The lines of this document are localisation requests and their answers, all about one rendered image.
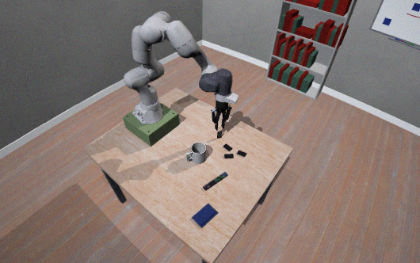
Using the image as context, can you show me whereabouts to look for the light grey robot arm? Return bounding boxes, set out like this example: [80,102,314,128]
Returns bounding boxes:
[124,11,239,124]

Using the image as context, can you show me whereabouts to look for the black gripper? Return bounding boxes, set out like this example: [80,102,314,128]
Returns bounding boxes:
[211,101,232,131]

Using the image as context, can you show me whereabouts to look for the grey mug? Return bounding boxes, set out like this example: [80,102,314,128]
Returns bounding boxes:
[185,142,206,164]

